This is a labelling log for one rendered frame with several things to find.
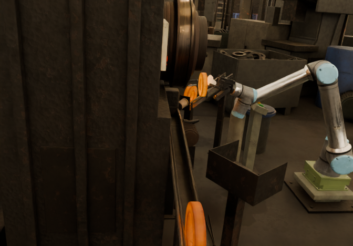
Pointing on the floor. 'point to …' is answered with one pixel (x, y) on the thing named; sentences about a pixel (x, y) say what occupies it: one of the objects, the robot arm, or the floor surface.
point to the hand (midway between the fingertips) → (203, 81)
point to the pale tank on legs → (227, 4)
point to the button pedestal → (252, 135)
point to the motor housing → (191, 136)
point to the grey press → (310, 20)
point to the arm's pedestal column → (336, 205)
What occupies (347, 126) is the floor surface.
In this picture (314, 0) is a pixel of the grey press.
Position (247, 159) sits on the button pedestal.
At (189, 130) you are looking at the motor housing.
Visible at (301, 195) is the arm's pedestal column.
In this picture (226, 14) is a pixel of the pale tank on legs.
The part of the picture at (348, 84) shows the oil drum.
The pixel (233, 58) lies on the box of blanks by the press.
